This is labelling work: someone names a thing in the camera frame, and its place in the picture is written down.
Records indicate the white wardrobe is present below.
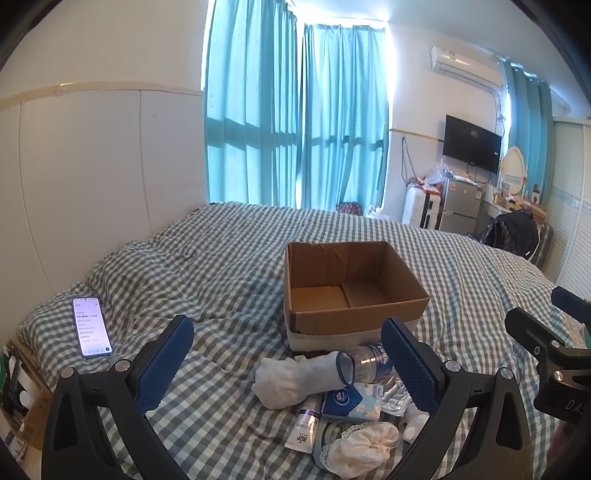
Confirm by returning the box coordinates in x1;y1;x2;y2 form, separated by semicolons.
539;115;591;303

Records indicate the white lace cloth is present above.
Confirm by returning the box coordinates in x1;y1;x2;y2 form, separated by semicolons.
320;422;400;479

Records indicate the silver small fridge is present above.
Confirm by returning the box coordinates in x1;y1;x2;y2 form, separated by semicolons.
438;177;493;237

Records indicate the clear plastic wrapper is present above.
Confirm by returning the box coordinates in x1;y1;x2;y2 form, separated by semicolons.
379;373;417;417

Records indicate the black jacket on chair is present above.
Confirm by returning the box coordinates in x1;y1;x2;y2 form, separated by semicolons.
479;210;541;265

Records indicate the blue tissue pack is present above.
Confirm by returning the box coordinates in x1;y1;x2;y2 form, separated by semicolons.
321;385;385;422

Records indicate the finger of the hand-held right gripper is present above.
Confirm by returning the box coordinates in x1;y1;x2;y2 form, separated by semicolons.
505;306;576;359
551;285;591;325

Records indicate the smartphone with lit screen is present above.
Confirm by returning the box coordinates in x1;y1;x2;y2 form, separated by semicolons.
71;295;114;359

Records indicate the white dressing table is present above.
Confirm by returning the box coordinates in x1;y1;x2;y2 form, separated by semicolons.
488;193;549;223

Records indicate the clear plastic bag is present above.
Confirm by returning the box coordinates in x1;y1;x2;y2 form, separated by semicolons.
424;159;457;186

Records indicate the white suitcase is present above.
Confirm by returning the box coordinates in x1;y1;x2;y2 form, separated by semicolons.
400;185;444;230

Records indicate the brown cardboard carton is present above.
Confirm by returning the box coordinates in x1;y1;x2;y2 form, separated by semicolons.
0;340;52;455

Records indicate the round grey tin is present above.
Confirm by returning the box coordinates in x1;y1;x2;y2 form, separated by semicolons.
311;418;365;468

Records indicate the white padded headboard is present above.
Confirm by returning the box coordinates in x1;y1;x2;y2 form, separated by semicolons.
0;82;207;337

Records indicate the clear plastic bottle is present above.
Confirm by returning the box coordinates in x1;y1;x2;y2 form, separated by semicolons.
335;343;399;387

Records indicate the person's right hand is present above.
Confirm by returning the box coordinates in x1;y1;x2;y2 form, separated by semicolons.
547;422;577;472

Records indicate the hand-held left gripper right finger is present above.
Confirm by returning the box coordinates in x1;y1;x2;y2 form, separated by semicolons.
381;318;534;480

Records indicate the white air conditioner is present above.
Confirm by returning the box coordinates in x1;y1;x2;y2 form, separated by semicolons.
429;44;507;91

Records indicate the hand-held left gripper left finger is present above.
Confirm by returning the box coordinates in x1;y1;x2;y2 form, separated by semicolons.
41;315;195;480

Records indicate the white cream tube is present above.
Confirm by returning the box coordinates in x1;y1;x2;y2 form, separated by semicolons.
283;392;325;454

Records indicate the cardboard box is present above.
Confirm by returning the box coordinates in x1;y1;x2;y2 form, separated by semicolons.
283;240;431;357

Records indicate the oval white mirror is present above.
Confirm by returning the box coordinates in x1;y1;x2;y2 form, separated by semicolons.
501;145;528;197

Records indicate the black wall cable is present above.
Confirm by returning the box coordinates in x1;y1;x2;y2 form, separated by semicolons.
400;136;417;186

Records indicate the black wall television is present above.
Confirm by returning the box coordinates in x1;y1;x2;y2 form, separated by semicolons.
442;114;503;175

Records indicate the grey ribbed suitcase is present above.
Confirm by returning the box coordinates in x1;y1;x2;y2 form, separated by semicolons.
536;223;556;269

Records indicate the teal curtain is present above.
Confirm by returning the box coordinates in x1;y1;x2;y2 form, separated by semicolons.
299;22;389;212
202;0;300;209
502;59;555;197

